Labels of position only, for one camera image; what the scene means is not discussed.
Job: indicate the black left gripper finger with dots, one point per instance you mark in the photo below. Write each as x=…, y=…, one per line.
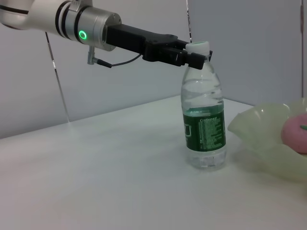
x=194, y=61
x=183, y=45

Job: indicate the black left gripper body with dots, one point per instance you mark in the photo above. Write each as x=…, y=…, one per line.
x=134, y=40

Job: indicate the clear green-label water bottle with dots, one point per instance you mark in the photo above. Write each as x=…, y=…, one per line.
x=204, y=134

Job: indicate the pink peach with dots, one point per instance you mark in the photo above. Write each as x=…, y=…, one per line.
x=292, y=134

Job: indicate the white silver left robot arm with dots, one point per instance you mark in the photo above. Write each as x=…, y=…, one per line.
x=36, y=19

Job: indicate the green glass fruit plate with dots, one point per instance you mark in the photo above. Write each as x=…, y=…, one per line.
x=259, y=124

